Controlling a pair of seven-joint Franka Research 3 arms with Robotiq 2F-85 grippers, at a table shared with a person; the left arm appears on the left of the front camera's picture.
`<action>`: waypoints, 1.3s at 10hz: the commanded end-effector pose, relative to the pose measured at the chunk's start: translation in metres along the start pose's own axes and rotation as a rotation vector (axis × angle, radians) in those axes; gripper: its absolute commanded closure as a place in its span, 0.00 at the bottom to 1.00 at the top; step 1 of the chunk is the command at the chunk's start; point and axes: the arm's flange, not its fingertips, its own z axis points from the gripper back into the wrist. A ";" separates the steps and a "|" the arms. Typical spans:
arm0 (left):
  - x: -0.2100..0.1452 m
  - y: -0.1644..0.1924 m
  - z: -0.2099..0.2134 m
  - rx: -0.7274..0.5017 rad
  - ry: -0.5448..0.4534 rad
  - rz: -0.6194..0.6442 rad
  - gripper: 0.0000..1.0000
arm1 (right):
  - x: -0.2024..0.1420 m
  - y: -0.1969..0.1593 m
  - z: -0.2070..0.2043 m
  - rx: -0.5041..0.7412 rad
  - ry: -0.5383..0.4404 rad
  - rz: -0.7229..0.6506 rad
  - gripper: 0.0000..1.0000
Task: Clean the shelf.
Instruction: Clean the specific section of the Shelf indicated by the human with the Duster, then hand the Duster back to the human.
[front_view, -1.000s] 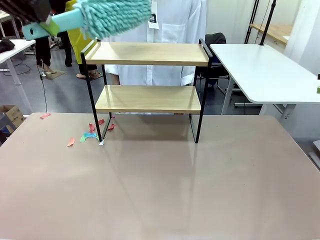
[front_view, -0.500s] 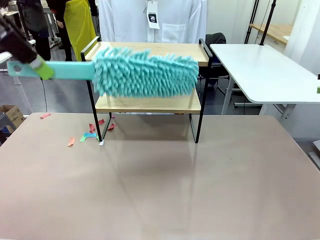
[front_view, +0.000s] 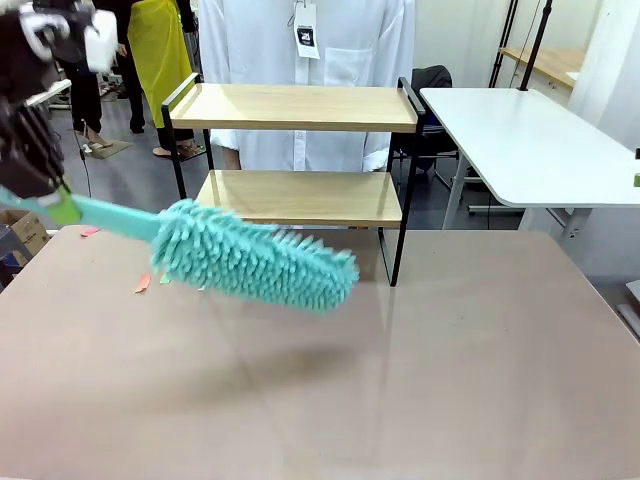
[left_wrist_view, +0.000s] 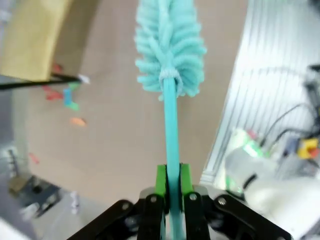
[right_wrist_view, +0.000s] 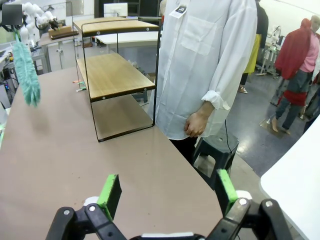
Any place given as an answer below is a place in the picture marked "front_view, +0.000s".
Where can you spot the white side table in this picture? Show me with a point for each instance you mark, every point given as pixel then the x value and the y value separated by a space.
pixel 525 140

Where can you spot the person's right hand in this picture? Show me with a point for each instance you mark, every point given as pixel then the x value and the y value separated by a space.
pixel 232 157

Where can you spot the salmon paper scrap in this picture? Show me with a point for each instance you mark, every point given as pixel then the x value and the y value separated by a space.
pixel 143 283

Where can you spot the brown floor mat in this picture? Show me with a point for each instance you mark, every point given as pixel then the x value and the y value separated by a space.
pixel 107 149

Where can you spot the two-tier wood metal shelf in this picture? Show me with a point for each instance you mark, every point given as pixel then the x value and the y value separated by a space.
pixel 300 195

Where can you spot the teal microfibre duster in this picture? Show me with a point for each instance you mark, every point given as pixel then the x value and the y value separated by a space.
pixel 250 260

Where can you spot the wooden background desk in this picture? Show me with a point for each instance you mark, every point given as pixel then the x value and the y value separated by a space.
pixel 550 62

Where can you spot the person in white lab coat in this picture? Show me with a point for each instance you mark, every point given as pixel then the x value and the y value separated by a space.
pixel 350 30

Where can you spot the brown cardboard box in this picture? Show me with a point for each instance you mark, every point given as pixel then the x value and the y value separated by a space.
pixel 30 230

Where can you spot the person in black clothes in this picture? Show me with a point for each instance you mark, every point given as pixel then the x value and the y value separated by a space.
pixel 87 95

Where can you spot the black office chair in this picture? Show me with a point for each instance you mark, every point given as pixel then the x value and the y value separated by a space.
pixel 435 77

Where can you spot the black pole stand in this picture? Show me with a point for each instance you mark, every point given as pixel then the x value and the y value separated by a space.
pixel 532 50

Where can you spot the white hanging name badge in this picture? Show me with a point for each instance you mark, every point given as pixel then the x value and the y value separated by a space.
pixel 307 32

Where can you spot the person in dark trousers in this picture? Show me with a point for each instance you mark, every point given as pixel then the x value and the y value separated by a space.
pixel 136 90

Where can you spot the white workbench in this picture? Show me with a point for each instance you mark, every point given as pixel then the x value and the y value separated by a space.
pixel 55 90

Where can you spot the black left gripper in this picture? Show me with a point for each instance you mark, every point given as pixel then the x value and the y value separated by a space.
pixel 25 150

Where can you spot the black tripod stand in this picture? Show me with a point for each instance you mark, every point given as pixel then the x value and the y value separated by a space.
pixel 504 45

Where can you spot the person in yellow apron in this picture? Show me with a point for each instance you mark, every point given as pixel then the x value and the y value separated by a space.
pixel 160 60

